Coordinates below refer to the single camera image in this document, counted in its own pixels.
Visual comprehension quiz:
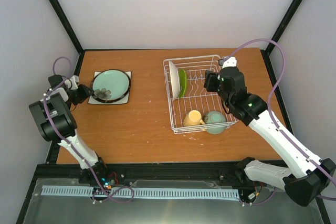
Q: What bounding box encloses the floral patterned plate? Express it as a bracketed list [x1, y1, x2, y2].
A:
[169, 61, 180, 101]

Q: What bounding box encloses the square black-rimmed plate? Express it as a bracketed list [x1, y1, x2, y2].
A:
[87, 70, 132, 105]

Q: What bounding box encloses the yellow ceramic mug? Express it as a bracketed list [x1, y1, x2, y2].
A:
[183, 110, 205, 127]

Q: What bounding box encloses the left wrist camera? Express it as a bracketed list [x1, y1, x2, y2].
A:
[65, 75, 79, 90]

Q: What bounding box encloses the lime green small plate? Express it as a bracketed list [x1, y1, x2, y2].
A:
[178, 69, 187, 98]

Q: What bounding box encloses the purple cable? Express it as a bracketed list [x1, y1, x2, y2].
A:
[220, 38, 336, 206]
[43, 56, 135, 204]

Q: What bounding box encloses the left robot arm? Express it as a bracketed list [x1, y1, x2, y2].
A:
[29, 74, 109, 184]

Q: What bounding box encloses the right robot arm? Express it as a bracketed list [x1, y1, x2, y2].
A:
[204, 67, 335, 207]

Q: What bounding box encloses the light blue plate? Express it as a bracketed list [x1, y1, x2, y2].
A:
[91, 70, 130, 101]

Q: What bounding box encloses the grey bowl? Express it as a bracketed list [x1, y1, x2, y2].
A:
[89, 69, 131, 102]

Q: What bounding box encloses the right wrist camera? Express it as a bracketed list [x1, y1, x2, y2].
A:
[218, 56, 237, 69]

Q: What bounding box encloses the white wire dish rack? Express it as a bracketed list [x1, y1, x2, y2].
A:
[163, 55, 238, 134]

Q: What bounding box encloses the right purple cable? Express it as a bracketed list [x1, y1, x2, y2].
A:
[220, 38, 336, 206]

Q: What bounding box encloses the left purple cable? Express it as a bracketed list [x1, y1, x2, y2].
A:
[43, 56, 135, 204]

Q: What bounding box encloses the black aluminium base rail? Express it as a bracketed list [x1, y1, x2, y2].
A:
[34, 162, 313, 190]

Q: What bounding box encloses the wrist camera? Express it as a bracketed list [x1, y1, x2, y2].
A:
[65, 75, 79, 90]
[218, 56, 237, 69]

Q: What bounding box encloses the light blue cable duct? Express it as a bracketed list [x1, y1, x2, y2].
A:
[40, 185, 239, 201]

